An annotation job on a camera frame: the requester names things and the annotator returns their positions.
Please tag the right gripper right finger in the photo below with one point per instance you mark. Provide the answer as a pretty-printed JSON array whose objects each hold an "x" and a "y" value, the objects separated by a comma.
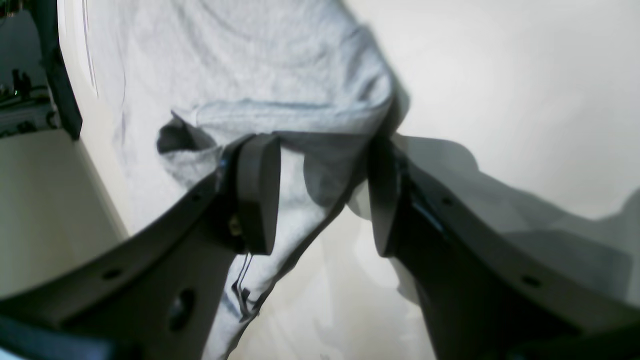
[{"x": 481, "y": 298}]

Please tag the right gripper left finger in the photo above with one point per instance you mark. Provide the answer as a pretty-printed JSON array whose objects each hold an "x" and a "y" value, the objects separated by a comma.
[{"x": 155, "y": 296}]

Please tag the grey T-shirt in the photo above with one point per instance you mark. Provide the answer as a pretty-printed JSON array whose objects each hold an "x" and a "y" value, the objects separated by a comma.
[{"x": 185, "y": 78}]

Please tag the grey partition right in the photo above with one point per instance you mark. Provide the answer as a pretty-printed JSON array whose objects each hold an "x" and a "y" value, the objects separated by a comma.
[{"x": 55, "y": 214}]

